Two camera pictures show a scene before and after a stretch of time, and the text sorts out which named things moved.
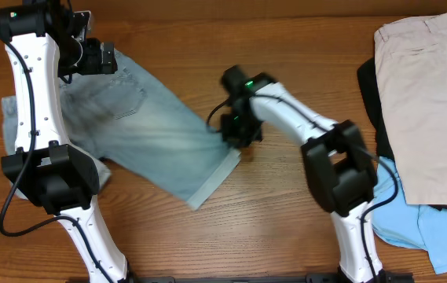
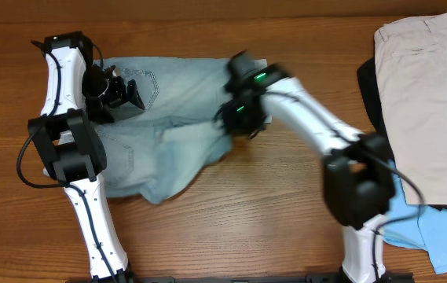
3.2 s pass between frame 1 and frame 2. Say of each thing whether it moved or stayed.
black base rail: stayed
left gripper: moved
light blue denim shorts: moved
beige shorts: stayed
